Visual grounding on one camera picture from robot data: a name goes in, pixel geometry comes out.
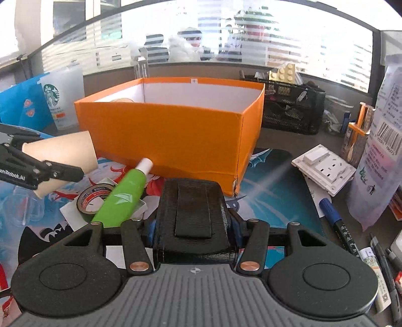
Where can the frosted plastic cup green logo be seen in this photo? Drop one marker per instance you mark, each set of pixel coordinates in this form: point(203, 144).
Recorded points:
point(67, 94)

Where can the potted plant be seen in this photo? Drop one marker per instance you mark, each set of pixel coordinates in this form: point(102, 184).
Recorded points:
point(251, 19)

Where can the white card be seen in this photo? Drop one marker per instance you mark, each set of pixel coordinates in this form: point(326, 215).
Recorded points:
point(70, 217)

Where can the orange edged clear box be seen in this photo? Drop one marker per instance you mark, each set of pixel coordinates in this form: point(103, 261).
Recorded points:
point(356, 141)
point(366, 114)

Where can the orange cardboard box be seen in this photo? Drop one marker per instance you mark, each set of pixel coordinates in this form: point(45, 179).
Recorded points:
point(163, 138)

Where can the grey tall carton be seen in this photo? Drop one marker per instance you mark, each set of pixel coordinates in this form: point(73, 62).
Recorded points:
point(141, 69)

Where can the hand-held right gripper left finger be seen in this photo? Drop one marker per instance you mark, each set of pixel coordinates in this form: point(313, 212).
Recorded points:
point(151, 231)

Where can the white paper note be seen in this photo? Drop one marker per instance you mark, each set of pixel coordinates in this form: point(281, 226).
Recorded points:
point(314, 195)

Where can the black clip case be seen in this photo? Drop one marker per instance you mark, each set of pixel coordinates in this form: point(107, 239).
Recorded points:
point(191, 207)

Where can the green tube with white cap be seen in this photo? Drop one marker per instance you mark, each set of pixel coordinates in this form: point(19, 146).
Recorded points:
point(122, 198)

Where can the white labelled tube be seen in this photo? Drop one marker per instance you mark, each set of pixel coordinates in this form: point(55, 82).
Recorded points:
point(375, 276)

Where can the grey pen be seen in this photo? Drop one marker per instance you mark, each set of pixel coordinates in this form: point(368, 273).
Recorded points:
point(381, 261)

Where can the blue paper bag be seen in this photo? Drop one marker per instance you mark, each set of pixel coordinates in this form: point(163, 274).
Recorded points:
point(15, 103)

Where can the printed desk mat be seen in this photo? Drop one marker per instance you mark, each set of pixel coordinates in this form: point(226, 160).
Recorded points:
point(276, 195)

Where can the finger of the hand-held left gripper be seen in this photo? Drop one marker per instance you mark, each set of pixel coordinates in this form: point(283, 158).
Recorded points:
point(62, 171)
point(15, 133)

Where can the yellow building brick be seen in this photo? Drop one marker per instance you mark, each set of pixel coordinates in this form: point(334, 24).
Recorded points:
point(285, 74)

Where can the white printed plastic package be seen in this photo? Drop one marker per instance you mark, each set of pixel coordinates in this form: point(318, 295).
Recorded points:
point(377, 157)

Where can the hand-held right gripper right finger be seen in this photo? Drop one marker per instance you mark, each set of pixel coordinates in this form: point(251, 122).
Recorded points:
point(235, 231)

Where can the blue marker pen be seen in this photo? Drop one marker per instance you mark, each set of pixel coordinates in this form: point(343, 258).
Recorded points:
point(333, 217)

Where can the black mesh desk organizer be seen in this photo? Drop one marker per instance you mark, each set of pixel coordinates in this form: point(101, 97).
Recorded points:
point(292, 116)

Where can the white wall socket panel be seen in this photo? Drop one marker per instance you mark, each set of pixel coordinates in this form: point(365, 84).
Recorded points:
point(337, 188)
point(329, 168)

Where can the clear plastic container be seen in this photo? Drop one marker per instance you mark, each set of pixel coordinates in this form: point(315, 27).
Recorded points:
point(337, 116)

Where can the black office chair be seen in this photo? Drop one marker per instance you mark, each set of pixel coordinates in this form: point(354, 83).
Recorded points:
point(155, 53)

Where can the brown paper cup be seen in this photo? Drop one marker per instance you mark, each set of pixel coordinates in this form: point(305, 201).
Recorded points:
point(69, 147)

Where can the black tape roll red label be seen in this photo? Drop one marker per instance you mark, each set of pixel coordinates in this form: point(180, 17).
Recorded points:
point(94, 191)

